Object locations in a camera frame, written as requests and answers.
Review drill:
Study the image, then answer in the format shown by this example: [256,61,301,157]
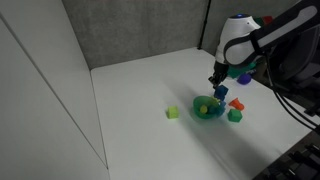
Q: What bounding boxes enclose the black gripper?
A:
[208,62,229,89]

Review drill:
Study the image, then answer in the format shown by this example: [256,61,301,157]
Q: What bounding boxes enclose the light blue toy figure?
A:
[208,97,226,116]

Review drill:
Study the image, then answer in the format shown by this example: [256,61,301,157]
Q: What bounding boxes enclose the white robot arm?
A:
[208,0,320,88]

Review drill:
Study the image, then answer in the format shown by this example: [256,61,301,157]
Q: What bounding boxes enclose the green plastic bowl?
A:
[193,96,225,119]

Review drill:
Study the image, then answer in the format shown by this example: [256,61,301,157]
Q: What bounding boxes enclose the dark blue block toy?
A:
[214,85,228,100]

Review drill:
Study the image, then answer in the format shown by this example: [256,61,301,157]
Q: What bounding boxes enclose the purple ball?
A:
[237,74,252,85]

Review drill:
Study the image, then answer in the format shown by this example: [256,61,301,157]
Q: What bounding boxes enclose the orange toy figure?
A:
[229,98,245,111]

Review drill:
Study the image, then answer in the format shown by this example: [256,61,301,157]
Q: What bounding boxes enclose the yellow spiky toy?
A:
[199,105,208,114]

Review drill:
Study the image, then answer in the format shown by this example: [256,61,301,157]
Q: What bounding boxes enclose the green cube toy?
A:
[228,109,243,122]

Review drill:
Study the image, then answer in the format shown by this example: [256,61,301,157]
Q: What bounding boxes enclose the lime green cube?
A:
[167,106,179,119]

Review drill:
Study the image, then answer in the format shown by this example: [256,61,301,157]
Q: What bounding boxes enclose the black tripod stand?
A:
[197,0,212,50]

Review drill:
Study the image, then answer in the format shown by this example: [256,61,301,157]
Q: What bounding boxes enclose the black clamp base board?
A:
[253,132,320,180]

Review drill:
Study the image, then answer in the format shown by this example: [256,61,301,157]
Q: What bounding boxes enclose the green plastic mount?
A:
[227,62,256,78]

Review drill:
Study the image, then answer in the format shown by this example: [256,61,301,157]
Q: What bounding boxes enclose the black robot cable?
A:
[263,49,320,132]

